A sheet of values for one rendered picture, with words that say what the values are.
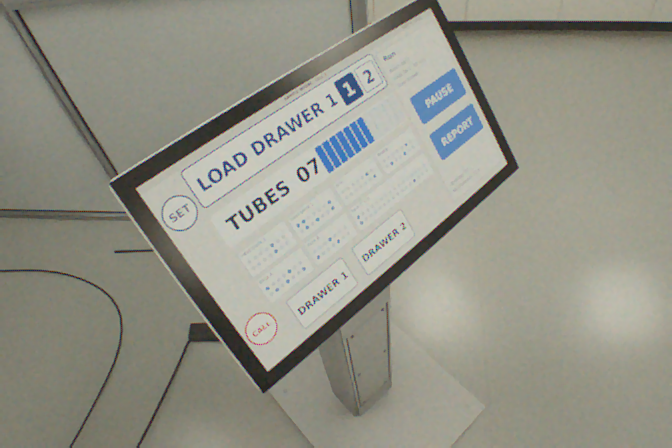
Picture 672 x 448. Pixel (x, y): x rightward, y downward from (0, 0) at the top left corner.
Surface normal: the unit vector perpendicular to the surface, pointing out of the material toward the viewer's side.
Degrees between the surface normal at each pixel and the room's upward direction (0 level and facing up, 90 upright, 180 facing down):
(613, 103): 0
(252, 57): 90
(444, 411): 3
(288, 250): 50
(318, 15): 90
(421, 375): 5
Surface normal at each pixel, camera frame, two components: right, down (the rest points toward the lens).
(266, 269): 0.44, 0.00
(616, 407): -0.10, -0.63
